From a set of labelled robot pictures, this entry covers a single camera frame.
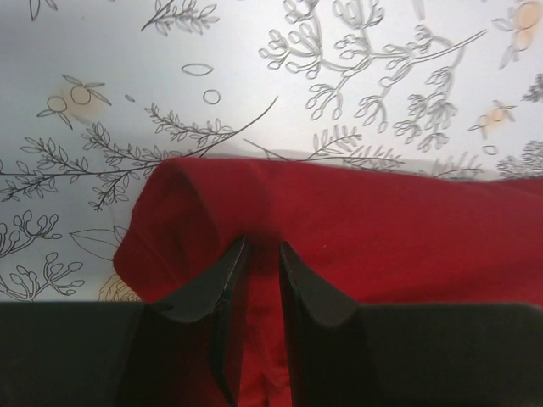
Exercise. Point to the dark red t shirt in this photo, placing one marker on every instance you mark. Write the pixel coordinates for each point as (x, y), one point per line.
(379, 237)

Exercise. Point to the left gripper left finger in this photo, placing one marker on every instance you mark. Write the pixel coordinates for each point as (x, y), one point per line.
(183, 350)

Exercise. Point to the floral patterned table mat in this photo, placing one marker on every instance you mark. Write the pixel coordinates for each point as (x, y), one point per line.
(95, 94)

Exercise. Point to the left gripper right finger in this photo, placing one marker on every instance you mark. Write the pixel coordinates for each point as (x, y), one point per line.
(345, 353)

